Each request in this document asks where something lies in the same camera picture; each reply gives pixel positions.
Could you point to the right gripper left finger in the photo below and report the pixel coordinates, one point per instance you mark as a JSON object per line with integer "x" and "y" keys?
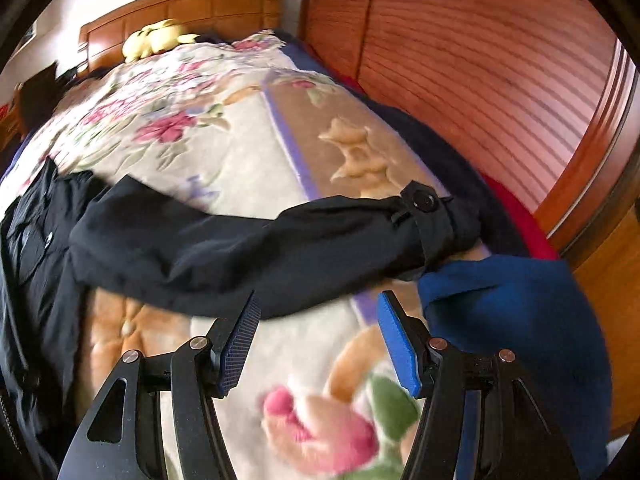
{"x": 121, "y": 435}

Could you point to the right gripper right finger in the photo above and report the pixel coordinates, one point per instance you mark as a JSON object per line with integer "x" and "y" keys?
{"x": 481, "y": 418}

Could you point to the black trench coat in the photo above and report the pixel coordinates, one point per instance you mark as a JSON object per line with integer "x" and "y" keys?
{"x": 68, "y": 234}

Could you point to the blue pillow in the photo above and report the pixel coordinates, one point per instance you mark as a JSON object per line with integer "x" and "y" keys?
{"x": 536, "y": 309}

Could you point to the floral blanket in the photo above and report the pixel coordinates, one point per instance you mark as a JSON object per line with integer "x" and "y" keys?
{"x": 249, "y": 131}

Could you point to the navy bed sheet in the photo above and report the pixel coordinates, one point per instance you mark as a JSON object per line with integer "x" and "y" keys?
{"x": 497, "y": 228}

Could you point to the wooden chair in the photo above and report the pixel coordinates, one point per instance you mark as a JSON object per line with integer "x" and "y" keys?
{"x": 36, "y": 99}

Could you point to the yellow plush toy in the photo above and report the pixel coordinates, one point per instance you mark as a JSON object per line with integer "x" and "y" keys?
{"x": 155, "y": 38}

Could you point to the wooden headboard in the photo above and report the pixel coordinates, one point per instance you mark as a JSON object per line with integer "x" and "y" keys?
{"x": 100, "y": 41}

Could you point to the wooden louvered wardrobe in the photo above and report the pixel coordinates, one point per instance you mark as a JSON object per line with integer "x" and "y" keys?
{"x": 539, "y": 94}

